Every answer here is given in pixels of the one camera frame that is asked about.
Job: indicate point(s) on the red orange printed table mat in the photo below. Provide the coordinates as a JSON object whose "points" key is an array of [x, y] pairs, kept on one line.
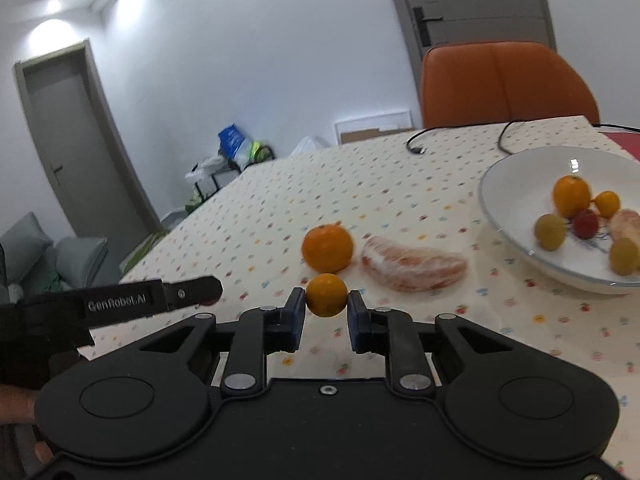
{"points": [[627, 145]]}

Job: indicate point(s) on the peeled round pomelo piece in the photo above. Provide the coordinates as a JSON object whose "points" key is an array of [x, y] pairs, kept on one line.
{"points": [[627, 225]]}

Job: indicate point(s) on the green cherry tomato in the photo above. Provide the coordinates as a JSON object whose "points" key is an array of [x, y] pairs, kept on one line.
{"points": [[550, 231]]}

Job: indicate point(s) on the grey cushion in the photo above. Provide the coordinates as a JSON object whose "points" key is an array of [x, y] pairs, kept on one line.
{"points": [[82, 265], [25, 245]]}

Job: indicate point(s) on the peeled pomelo segment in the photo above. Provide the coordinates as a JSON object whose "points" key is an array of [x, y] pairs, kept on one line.
{"points": [[415, 270]]}

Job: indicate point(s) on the small green bag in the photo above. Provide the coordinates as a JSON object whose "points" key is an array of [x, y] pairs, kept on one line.
{"points": [[193, 204]]}

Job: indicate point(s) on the blue bag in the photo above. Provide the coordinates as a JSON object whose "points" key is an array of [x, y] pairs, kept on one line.
{"points": [[232, 140]]}

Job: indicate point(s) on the black metal rack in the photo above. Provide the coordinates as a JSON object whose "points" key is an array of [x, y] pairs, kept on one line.
{"points": [[215, 177]]}

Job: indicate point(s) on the large green bag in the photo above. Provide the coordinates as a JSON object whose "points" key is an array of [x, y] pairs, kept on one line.
{"points": [[150, 247]]}

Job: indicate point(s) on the person's left hand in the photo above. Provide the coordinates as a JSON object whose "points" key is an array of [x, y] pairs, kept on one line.
{"points": [[17, 405]]}

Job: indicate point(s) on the red cherry tomato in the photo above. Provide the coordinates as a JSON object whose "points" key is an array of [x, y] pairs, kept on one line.
{"points": [[210, 302], [585, 224]]}

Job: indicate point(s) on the white bowl with blue rim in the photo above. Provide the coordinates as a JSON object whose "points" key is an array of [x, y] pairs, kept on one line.
{"points": [[520, 185]]}

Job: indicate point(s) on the round ceiling light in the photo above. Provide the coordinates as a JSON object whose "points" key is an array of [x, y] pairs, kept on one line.
{"points": [[52, 5]]}

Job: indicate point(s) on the white framed board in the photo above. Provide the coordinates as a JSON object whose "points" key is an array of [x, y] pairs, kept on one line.
{"points": [[370, 121]]}

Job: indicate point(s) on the yellow-green cherry tomato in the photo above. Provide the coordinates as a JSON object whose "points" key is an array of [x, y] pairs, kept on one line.
{"points": [[624, 256]]}

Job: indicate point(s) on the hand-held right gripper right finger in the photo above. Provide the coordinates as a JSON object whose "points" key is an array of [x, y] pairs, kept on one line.
{"points": [[356, 322]]}

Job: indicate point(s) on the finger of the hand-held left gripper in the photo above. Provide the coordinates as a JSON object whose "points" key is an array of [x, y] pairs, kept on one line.
{"points": [[192, 290]]}

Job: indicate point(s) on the orange chair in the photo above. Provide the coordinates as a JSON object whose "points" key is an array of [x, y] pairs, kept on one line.
{"points": [[500, 85]]}

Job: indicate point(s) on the orange cherry tomato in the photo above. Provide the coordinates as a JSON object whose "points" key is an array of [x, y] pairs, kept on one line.
{"points": [[607, 203], [326, 295]]}

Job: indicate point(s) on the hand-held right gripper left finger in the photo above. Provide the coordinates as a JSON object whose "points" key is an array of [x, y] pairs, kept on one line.
{"points": [[296, 320]]}

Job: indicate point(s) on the orange tangerine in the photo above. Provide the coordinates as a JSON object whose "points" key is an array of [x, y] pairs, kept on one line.
{"points": [[327, 248], [571, 195]]}

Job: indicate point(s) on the grey sofa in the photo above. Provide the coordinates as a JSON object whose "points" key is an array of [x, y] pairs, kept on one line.
{"points": [[107, 270]]}

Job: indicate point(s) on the yellow-green bag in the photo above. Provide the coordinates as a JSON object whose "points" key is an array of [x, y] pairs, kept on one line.
{"points": [[255, 151]]}

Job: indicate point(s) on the white plastic bag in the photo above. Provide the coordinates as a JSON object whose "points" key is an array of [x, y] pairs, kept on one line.
{"points": [[307, 145]]}

